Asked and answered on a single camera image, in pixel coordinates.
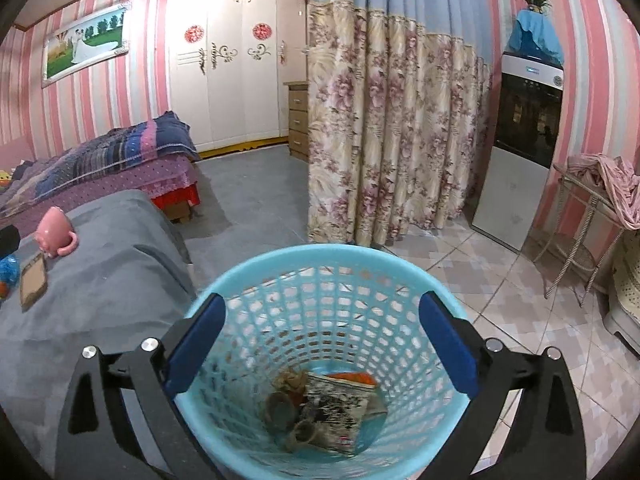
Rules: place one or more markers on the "cabinet appliance with glass door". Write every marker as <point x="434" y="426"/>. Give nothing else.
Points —
<point x="520" y="125"/>

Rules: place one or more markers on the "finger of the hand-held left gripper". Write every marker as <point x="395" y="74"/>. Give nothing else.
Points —
<point x="9" y="241"/>

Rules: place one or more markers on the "bed with purple dotted sheet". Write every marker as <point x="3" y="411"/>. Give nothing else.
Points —
<point x="125" y="180"/>

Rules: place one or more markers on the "patterned snack packet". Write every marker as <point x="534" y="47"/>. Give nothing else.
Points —
<point x="340" y="405"/>

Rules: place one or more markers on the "blue plastic wrapper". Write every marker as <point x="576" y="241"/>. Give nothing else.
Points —
<point x="7" y="267"/>

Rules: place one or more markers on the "framed wedding picture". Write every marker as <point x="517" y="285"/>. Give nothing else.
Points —
<point x="85" y="45"/>

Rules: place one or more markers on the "pink cloth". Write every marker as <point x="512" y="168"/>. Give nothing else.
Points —
<point x="615" y="180"/>

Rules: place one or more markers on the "pink pig cup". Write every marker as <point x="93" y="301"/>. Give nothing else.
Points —
<point x="52" y="230"/>

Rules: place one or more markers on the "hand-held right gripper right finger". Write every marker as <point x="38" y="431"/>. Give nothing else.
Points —
<point x="450" y="345"/>

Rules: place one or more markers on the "red round paper decoration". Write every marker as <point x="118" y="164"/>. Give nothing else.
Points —
<point x="193" y="34"/>
<point x="260" y="31"/>

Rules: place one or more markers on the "metal side table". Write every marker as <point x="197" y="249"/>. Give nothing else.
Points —
<point x="580" y="185"/>

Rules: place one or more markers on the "brown phone case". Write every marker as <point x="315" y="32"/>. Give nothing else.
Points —
<point x="34" y="282"/>

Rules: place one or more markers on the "cream cushioned chair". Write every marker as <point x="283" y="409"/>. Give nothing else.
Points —
<point x="627" y="285"/>

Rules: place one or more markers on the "blue cloth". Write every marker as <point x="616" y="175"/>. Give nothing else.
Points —
<point x="535" y="40"/>

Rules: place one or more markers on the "light blue plastic basket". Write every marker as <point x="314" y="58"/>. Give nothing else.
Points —
<point x="350" y="252"/>

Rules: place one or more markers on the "orange plastic bag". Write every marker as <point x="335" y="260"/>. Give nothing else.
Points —
<point x="350" y="379"/>

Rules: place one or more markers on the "white wardrobe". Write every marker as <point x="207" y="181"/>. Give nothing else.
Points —
<point x="235" y="100"/>

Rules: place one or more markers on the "blue floral curtain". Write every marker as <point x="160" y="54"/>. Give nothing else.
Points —
<point x="390" y="135"/>

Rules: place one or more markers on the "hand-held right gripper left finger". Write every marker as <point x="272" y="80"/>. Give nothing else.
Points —
<point x="195" y="350"/>

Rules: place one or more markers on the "striped patchwork quilt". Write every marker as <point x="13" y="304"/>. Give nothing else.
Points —
<point x="100" y="155"/>

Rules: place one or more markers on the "wooden desk with drawers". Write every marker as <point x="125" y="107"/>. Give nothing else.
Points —
<point x="298" y="120"/>

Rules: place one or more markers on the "tangerine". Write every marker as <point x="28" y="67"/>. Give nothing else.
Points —
<point x="2" y="290"/>

